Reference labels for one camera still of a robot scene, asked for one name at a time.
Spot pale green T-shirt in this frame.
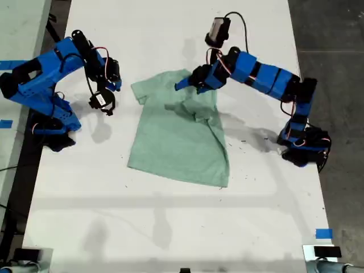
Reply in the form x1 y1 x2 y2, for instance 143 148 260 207
127 68 230 188

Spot long blue tape strip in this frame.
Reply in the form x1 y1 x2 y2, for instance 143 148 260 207
0 60 31 71

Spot white side table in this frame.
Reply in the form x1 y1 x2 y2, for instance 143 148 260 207
0 0 53 225

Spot small black box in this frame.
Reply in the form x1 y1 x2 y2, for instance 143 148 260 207
313 246 342 258
13 248 40 261

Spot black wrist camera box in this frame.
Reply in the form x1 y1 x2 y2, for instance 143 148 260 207
88 90 110 109
205 17 230 46

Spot black camera cable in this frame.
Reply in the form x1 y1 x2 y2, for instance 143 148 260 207
61 52 96 97
224 11 250 54

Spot black camera stalk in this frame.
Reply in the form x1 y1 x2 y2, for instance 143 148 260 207
209 42 225 57
101 88 117 117

